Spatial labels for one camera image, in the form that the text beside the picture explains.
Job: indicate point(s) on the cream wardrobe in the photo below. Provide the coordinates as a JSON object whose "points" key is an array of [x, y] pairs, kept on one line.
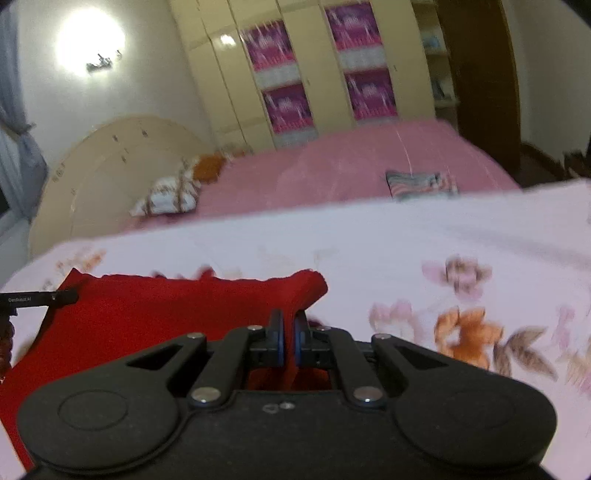
{"points": [[318, 69]]}

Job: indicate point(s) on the folded striped cloth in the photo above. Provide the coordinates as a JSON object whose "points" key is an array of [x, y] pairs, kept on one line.
{"points": [[420, 184]]}

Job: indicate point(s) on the cream round bed headboard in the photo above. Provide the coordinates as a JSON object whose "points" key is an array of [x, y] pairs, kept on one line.
{"points": [[92, 184]]}

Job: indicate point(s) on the red knit sweater dress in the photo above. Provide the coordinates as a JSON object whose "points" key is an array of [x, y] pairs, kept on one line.
{"points": [[138, 314]]}

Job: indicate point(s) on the brown wooden door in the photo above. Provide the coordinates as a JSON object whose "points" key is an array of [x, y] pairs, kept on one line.
{"points": [[480, 92]]}

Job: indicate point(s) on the white floral blanket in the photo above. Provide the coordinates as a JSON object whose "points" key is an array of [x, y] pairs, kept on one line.
{"points": [[369, 258]]}

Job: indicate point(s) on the small blue figurine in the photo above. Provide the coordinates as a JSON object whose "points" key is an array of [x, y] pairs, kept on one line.
{"points": [[433, 42]]}

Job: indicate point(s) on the orange pillow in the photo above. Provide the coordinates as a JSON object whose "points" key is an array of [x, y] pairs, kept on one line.
{"points": [[210, 167]]}

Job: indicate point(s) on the white plaid pillow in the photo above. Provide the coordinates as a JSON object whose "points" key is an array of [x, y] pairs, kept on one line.
{"points": [[161, 196]]}

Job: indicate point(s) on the pink bedsheet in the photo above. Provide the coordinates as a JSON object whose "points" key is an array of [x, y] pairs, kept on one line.
{"points": [[323, 170]]}

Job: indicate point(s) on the grey-blue curtain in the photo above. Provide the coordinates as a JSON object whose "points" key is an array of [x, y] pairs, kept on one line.
{"points": [[27, 161]]}

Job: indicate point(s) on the wall lamp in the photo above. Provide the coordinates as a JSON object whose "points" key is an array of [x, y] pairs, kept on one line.
{"points": [[102, 61]]}

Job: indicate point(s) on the purple wall poster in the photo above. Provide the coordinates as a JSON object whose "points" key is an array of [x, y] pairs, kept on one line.
{"points": [[268, 46], [353, 27], [288, 110], [371, 94]]}

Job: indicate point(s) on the cream corner shelf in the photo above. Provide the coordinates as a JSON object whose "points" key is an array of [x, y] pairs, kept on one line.
{"points": [[434, 64]]}

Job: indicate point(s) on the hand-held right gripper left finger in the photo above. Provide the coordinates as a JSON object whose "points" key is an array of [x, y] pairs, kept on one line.
{"points": [[280, 344]]}

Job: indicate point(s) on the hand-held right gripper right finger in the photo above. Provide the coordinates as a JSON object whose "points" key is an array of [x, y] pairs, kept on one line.
{"points": [[298, 344]]}

